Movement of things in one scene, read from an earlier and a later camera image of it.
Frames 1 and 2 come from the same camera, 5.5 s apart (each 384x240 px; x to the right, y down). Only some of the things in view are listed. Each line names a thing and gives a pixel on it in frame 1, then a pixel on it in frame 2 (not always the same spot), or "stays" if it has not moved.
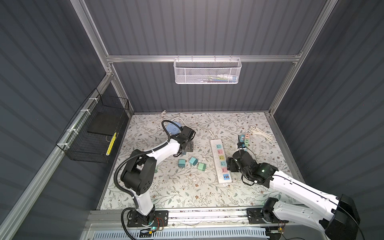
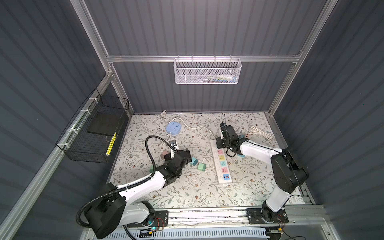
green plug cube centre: (202, 166) stays
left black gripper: (190, 146) to (167, 158)
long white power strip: (221, 169) stays
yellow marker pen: (111, 143) stays
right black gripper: (230, 163) to (218, 140)
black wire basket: (91, 134) stays
